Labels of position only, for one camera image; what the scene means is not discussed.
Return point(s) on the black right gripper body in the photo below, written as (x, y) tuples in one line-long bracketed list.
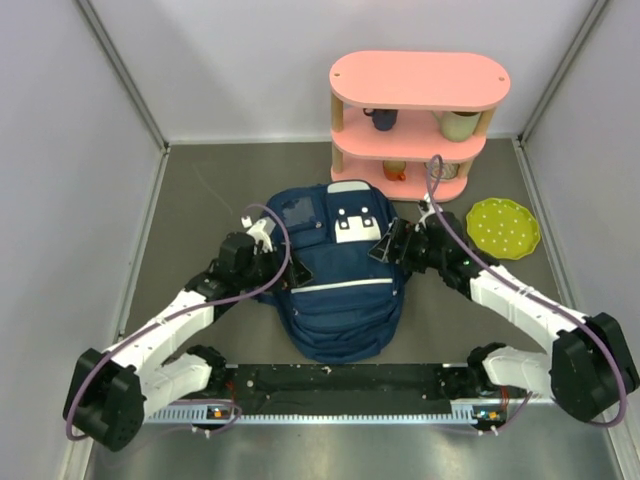
[(417, 253)]

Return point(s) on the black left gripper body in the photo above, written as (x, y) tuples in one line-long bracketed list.
[(262, 269)]

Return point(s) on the navy blue backpack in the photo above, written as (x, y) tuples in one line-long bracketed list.
[(350, 309)]

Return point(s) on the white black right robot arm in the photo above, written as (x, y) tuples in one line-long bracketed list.
[(585, 364)]

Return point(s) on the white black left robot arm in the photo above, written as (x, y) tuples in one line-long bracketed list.
[(150, 360)]

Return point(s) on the green polka dot plate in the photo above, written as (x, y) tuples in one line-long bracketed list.
[(503, 228)]

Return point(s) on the orange cup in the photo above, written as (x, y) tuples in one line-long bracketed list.
[(394, 170)]

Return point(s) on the patterned flower-shaped bowl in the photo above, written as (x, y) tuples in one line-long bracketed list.
[(446, 172)]

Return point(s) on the pale green mug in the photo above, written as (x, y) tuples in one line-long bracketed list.
[(457, 126)]

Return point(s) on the dark blue mug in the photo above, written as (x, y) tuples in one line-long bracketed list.
[(382, 119)]

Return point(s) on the pink three-tier shelf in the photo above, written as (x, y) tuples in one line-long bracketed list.
[(416, 84)]

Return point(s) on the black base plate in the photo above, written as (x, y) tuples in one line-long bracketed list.
[(353, 389)]

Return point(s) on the aluminium frame rail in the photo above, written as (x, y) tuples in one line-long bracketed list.
[(483, 414)]

